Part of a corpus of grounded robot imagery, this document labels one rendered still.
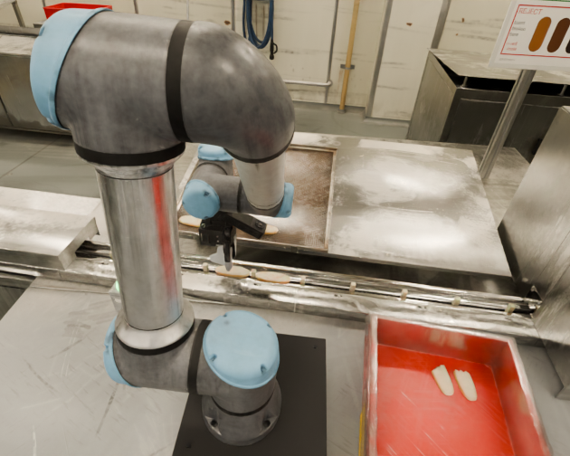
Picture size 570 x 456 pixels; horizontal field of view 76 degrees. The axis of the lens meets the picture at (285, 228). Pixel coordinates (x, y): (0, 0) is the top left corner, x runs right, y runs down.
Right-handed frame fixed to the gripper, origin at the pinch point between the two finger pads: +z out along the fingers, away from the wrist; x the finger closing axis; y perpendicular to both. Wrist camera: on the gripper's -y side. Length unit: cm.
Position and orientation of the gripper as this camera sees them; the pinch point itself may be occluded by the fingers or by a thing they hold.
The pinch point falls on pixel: (232, 261)
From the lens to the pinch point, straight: 103.7
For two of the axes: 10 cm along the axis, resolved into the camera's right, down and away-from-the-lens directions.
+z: -0.4, 7.8, 6.2
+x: -0.9, 6.2, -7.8
